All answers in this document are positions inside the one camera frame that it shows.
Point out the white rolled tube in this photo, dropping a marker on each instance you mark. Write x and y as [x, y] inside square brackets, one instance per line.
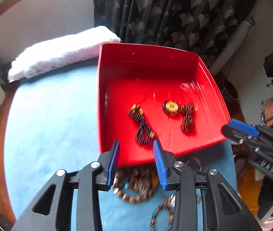
[233, 44]

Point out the red metal tin box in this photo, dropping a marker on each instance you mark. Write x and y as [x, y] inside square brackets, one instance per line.
[148, 75]

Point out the silver wrist watch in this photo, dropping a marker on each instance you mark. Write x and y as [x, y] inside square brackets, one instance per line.
[169, 201]

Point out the dark crystal bead cluster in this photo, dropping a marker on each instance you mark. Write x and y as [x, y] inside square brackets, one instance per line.
[140, 181]

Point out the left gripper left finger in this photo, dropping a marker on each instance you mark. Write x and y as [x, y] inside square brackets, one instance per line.
[51, 208]

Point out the white lace folded cloth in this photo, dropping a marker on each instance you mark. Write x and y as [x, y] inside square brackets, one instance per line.
[52, 54]

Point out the dark floral curtain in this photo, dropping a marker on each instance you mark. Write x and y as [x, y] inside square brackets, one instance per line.
[200, 26]

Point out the light blue table cloth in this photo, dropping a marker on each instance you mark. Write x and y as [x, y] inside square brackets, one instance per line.
[52, 124]

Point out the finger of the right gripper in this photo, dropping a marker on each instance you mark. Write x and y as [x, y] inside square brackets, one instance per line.
[234, 134]
[244, 127]

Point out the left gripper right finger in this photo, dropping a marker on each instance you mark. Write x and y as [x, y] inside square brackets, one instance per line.
[222, 208]

